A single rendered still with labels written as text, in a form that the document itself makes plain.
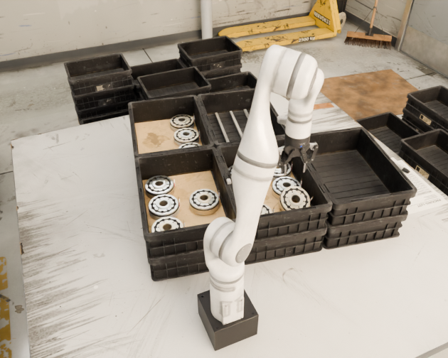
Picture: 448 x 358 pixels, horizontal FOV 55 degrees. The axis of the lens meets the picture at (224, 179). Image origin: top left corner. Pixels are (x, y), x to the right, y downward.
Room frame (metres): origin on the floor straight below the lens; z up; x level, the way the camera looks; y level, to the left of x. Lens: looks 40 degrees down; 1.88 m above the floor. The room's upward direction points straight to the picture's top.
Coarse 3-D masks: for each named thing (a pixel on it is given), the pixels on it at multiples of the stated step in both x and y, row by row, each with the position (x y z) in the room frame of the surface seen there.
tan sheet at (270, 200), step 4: (292, 176) 1.26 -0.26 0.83; (268, 188) 1.19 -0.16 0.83; (268, 192) 1.16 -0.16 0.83; (268, 196) 1.14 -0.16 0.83; (272, 196) 1.14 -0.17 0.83; (268, 200) 1.12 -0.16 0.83; (272, 200) 1.12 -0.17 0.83; (276, 200) 1.12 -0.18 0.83; (296, 200) 1.12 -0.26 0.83; (268, 204) 1.10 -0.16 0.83; (272, 204) 1.10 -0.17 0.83; (276, 204) 1.10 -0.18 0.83; (272, 208) 1.08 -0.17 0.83; (276, 208) 1.08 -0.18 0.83
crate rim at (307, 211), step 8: (232, 144) 1.33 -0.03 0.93; (224, 160) 1.23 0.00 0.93; (224, 168) 1.18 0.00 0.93; (312, 176) 1.14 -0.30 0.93; (232, 184) 1.10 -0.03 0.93; (320, 184) 1.10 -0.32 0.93; (328, 200) 1.02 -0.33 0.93; (304, 208) 0.98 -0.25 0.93; (312, 208) 0.98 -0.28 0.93; (320, 208) 0.98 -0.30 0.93; (328, 208) 0.99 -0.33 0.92; (264, 216) 0.94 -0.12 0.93; (272, 216) 0.95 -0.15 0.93; (280, 216) 0.95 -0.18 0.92; (288, 216) 0.96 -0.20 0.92; (296, 216) 0.96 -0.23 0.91
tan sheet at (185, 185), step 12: (144, 180) 1.23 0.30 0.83; (180, 180) 1.23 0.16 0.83; (192, 180) 1.23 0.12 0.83; (204, 180) 1.23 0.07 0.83; (144, 192) 1.16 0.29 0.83; (180, 192) 1.16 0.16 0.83; (192, 192) 1.16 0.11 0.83; (216, 192) 1.16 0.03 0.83; (180, 204) 1.10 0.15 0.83; (180, 216) 1.04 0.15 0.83; (192, 216) 1.04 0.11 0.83; (204, 216) 1.04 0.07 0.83; (216, 216) 1.04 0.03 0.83
